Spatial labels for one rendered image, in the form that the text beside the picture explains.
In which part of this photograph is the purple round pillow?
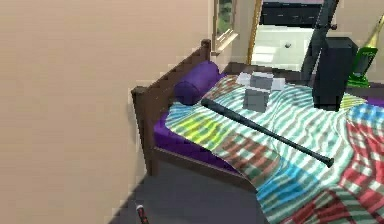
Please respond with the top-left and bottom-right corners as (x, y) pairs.
(173, 60), (222, 106)

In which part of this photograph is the black baseball bat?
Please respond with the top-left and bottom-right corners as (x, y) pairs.
(200, 97), (335, 169)

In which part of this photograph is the green vacuum cleaner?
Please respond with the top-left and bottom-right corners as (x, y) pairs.
(347, 13), (384, 89)

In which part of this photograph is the striped multicolour blanket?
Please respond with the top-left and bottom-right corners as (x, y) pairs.
(164, 73), (384, 224)

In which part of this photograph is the red and black stick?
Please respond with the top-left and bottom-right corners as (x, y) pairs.
(135, 203), (150, 224)

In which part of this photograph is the brown wooden bed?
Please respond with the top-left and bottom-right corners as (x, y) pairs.
(130, 38), (384, 194)

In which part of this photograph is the white chest of drawers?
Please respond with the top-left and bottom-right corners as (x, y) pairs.
(251, 23), (315, 72)

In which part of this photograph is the window with wooden frame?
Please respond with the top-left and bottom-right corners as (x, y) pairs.
(211, 0), (240, 56)

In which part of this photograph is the yellow wooden door frame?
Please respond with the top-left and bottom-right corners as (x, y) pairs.
(246, 0), (264, 66)

